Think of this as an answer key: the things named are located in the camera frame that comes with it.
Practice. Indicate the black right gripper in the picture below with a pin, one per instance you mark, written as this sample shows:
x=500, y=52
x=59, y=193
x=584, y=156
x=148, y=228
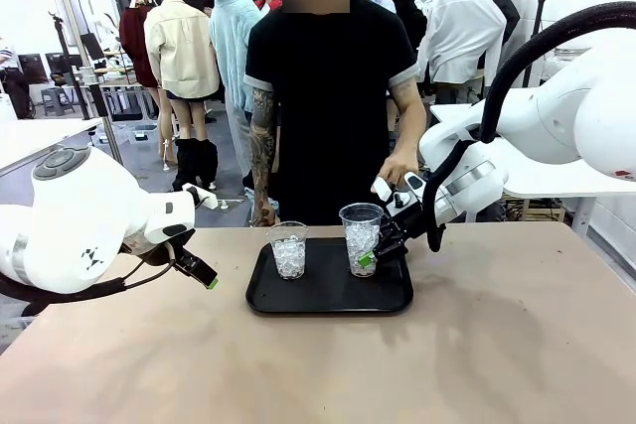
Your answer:
x=412, y=225

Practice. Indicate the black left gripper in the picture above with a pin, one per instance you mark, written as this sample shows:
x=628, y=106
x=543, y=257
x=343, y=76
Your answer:
x=154, y=252

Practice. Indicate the tall clear iced cup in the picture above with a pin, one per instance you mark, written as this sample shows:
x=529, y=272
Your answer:
x=358, y=240

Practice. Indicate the person's left forearm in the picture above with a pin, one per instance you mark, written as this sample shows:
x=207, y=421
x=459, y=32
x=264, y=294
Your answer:
x=410, y=136

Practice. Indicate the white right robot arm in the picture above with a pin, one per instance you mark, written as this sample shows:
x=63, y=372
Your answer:
x=571, y=111

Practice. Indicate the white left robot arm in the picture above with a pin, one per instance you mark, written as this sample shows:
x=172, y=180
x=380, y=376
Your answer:
x=74, y=220

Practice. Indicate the person's tattooed right forearm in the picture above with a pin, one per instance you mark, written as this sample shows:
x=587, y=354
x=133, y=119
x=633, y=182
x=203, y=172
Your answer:
x=262, y=171

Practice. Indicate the short clear iced cup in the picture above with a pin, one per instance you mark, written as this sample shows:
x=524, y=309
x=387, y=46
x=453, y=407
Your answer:
x=288, y=260

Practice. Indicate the person's left hand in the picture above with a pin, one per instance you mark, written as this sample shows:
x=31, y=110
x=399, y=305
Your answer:
x=402, y=166

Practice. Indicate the person's right hand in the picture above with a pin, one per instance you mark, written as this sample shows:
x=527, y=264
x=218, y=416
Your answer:
x=266, y=215

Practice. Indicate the large black serving tray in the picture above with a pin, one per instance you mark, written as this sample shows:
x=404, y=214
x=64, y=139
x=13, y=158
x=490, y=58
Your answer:
x=328, y=295

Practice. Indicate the black furry boot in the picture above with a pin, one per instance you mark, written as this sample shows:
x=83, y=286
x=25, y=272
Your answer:
x=208, y=161
x=186, y=166

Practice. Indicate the person in black t-shirt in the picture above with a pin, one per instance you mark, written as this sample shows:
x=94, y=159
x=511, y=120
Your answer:
x=328, y=111

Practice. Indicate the white rectangular table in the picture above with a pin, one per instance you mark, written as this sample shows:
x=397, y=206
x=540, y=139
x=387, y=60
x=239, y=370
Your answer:
x=40, y=138
x=546, y=178

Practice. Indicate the black tripod stand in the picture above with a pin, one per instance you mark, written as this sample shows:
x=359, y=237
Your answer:
x=97, y=101

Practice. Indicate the grey plastic stool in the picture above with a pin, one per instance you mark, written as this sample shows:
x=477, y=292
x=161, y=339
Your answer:
x=57, y=101

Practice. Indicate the white shirt mannequin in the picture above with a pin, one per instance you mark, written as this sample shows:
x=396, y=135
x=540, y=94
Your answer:
x=462, y=32

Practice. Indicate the cream jacket mannequin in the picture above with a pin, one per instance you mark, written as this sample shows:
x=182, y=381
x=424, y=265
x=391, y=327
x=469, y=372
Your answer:
x=181, y=46

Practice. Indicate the light blue sweater mannequin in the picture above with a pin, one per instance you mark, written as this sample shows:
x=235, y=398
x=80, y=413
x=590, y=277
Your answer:
x=228, y=46

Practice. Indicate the maroon sweater mannequin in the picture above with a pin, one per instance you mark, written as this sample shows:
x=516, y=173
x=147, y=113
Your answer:
x=136, y=42

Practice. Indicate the seated person striped shirt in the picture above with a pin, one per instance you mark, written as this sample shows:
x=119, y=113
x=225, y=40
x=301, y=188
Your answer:
x=12, y=86

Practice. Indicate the dark blazer mannequin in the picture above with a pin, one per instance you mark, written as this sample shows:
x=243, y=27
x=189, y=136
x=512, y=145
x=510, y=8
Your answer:
x=507, y=7

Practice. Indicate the thin black light stand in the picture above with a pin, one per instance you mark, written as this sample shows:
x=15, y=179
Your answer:
x=540, y=12

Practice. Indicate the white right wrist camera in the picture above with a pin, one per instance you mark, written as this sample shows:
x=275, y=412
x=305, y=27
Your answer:
x=382, y=189

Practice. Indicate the slanted metal post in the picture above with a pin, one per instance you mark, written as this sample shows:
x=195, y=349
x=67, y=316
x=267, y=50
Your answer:
x=107, y=131

